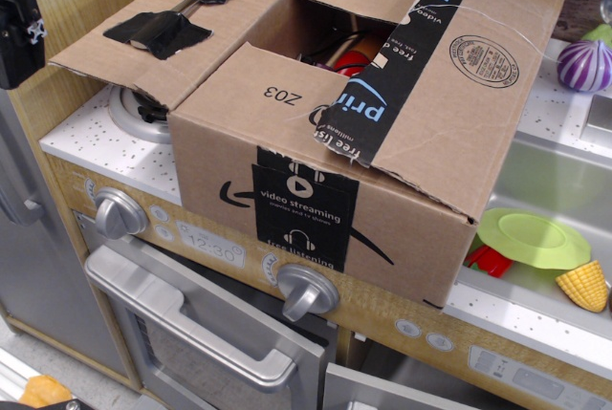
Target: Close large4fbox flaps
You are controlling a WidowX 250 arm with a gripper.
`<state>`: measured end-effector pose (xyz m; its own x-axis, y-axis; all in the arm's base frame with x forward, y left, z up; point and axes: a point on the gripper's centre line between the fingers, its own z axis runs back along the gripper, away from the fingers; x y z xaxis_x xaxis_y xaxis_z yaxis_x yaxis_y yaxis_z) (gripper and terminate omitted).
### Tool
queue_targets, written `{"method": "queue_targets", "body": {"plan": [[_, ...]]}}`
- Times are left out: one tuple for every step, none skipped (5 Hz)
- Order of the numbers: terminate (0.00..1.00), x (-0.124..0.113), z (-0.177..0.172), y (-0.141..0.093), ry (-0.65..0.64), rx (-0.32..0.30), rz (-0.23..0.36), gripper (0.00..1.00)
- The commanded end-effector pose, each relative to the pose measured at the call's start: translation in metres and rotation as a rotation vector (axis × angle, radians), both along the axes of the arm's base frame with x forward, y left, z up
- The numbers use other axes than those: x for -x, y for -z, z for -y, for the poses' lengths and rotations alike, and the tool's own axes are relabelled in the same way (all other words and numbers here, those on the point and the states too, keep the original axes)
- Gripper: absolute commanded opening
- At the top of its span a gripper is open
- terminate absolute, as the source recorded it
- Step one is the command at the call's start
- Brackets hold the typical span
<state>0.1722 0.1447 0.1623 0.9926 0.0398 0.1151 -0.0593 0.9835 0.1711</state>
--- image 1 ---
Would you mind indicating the right silver stove knob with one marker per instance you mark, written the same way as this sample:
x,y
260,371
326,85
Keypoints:
x,y
305,291

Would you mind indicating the silver oven door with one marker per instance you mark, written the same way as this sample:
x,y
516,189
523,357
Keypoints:
x,y
198,345

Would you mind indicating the large brown cardboard box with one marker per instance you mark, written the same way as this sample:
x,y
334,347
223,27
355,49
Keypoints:
x,y
274,157

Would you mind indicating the wooden toy kitchen unit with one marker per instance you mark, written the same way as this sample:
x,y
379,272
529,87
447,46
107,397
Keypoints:
x,y
444,338

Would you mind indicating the left silver stove knob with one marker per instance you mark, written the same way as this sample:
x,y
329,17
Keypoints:
x,y
118,214

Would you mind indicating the silver dishwasher door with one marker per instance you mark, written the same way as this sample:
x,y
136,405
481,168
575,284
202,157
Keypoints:
x,y
345,388

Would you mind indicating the red toy in sink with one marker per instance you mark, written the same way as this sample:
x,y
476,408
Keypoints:
x,y
487,260

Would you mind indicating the silver stove knob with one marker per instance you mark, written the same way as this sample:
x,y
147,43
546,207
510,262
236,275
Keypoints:
x,y
305,291
118,214

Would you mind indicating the red toy inside box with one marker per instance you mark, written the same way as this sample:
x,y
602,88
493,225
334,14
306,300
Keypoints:
x,y
351,63

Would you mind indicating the grey toy fridge door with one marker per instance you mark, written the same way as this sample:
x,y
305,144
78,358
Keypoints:
x,y
43,287

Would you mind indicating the silver stove burner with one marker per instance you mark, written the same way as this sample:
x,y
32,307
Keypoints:
x,y
134,114

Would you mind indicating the yellow toy corn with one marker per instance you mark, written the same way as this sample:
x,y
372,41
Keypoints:
x,y
585,286

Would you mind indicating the orange object bottom left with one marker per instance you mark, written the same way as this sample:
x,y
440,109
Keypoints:
x,y
44,390

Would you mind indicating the silver toy sink basin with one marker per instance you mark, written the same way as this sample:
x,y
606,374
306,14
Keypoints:
x,y
551,171

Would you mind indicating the green toy vegetable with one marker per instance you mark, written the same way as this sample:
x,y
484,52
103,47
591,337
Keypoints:
x,y
603,32

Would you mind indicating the green toy plate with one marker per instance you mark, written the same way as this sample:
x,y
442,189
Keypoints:
x,y
533,239

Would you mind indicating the purple toy onion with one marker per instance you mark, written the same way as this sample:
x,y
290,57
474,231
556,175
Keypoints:
x,y
585,66

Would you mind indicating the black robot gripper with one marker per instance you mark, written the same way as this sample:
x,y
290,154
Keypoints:
x,y
22,42

